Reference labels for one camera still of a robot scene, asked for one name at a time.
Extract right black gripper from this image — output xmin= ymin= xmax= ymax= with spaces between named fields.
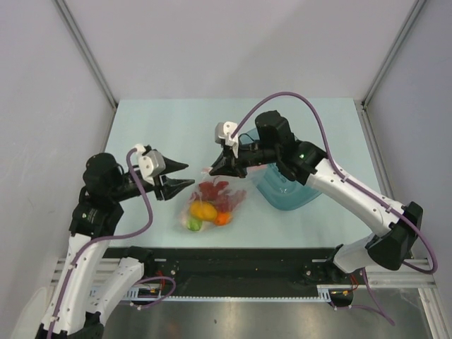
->
xmin=210 ymin=140 xmax=279 ymax=179

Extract red toy lobster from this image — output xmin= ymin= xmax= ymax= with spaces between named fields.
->
xmin=198 ymin=181 xmax=229 ymax=201

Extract clear pink zip top bag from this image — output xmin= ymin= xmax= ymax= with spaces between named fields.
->
xmin=177 ymin=165 xmax=267 ymax=232

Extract purple toy grapes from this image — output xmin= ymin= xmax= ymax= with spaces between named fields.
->
xmin=214 ymin=190 xmax=246 ymax=213

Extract yellow toy lemon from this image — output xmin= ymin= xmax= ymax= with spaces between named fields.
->
xmin=189 ymin=201 xmax=218 ymax=222

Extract green orange toy mango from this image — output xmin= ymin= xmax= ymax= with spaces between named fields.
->
xmin=185 ymin=213 xmax=233 ymax=232

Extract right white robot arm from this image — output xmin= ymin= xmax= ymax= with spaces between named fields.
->
xmin=210 ymin=111 xmax=423 ymax=283

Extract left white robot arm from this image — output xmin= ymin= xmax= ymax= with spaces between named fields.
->
xmin=35 ymin=144 xmax=194 ymax=338

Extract teal plastic tray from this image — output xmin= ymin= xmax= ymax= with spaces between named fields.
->
xmin=239 ymin=129 xmax=321 ymax=212

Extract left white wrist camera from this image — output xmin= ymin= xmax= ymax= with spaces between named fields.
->
xmin=135 ymin=143 xmax=166 ymax=185

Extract left white cable duct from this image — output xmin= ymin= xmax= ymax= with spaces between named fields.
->
xmin=123 ymin=287 xmax=162 ymax=301

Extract white cable duct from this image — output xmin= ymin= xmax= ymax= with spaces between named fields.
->
xmin=317 ymin=285 xmax=355 ymax=299
xmin=123 ymin=287 xmax=162 ymax=301

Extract right white cable duct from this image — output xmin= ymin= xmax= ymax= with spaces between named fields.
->
xmin=317 ymin=285 xmax=355 ymax=299

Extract aluminium frame rail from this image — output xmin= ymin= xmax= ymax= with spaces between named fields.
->
xmin=355 ymin=100 xmax=451 ymax=338

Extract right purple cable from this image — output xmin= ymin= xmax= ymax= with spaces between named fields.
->
xmin=231 ymin=91 xmax=439 ymax=325

